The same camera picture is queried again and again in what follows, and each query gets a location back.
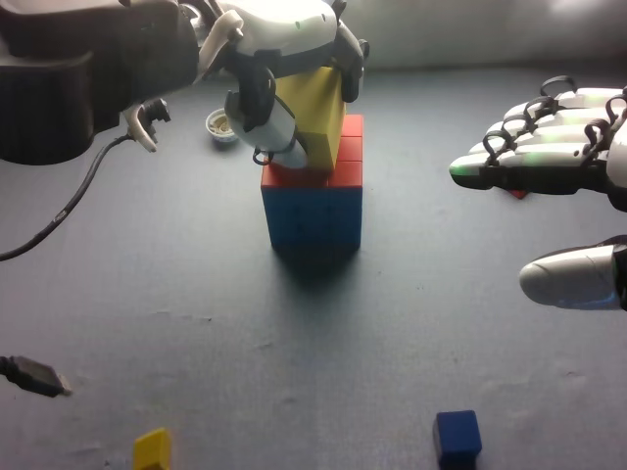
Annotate small blue cube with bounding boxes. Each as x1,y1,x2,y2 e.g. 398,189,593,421
432,409,484,466

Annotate small white toy bowl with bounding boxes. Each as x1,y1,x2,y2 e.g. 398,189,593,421
204,108,242,148

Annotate black USB cable plug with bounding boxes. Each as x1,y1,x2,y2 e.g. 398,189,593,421
0,354,73,399

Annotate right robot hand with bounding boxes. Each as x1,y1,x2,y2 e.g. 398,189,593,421
448,75,627,312

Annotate white backdrop sheet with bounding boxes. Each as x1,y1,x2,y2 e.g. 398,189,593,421
342,0,627,74

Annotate black camera cable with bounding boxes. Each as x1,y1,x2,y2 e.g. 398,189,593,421
0,134,131,261

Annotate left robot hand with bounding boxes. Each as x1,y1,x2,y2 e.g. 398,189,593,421
215,0,369,172

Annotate Rubik's cube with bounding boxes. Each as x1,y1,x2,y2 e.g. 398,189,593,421
261,114,366,256

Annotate grey table cloth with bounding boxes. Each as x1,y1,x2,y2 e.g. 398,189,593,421
0,63,627,470

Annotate large yellow block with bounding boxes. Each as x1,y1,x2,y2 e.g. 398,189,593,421
273,66,348,172

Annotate small yellow wedge block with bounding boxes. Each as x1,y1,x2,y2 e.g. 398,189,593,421
132,427,173,470

